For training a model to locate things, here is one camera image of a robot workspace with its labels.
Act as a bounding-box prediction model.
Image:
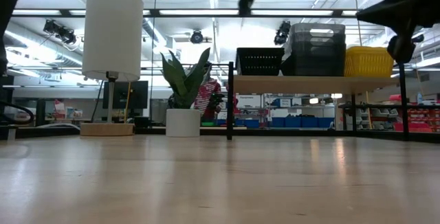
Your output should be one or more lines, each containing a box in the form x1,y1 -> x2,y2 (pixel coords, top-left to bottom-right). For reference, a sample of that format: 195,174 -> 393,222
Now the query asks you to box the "white shade wooden base lamp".
80,0 -> 145,137

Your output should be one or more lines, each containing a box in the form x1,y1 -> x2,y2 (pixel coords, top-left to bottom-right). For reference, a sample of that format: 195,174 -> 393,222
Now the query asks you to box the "grey translucent plastic basket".
280,41 -> 347,78
290,32 -> 347,45
290,23 -> 347,34

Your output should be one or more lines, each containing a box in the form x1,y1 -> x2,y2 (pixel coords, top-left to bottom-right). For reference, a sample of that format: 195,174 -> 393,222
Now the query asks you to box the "green leafy plant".
160,47 -> 212,111

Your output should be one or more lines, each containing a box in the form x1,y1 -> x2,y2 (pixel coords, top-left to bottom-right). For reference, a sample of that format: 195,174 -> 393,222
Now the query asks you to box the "white plant pot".
165,108 -> 202,138

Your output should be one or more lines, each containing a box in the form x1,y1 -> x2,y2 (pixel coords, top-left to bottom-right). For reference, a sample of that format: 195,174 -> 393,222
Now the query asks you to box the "black ceiling spotlight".
43,19 -> 78,45
190,30 -> 204,45
274,20 -> 292,46

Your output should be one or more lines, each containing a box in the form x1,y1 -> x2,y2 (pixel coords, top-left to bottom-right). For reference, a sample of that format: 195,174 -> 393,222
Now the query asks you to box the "black perforated plastic basket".
236,47 -> 286,77

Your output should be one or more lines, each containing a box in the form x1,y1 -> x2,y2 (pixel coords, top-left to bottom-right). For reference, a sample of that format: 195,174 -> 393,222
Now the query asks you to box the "dark background monitor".
102,80 -> 150,111

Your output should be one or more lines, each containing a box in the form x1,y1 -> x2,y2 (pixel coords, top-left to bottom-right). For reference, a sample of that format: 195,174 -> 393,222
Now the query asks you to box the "black left arm hose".
0,100 -> 36,126

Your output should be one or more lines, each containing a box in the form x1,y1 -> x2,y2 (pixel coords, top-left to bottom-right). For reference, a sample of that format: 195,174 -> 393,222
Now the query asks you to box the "white lamp cable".
35,122 -> 82,129

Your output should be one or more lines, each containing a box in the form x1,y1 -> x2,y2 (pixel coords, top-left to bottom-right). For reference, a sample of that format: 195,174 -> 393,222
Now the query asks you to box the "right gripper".
355,0 -> 440,64

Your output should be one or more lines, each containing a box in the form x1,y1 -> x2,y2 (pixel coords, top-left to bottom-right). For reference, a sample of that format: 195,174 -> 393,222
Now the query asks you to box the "yellow block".
344,45 -> 395,78

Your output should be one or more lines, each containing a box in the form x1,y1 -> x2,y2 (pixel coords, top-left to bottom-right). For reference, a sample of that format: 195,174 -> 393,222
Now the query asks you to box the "black overhead frame bar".
10,8 -> 359,19

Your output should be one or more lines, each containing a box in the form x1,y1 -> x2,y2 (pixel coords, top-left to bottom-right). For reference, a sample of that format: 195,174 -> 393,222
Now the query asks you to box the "person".
193,62 -> 223,122

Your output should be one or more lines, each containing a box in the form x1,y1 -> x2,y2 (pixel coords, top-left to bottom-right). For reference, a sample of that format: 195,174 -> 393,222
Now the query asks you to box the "wooden shelf black metal frame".
225,60 -> 411,142

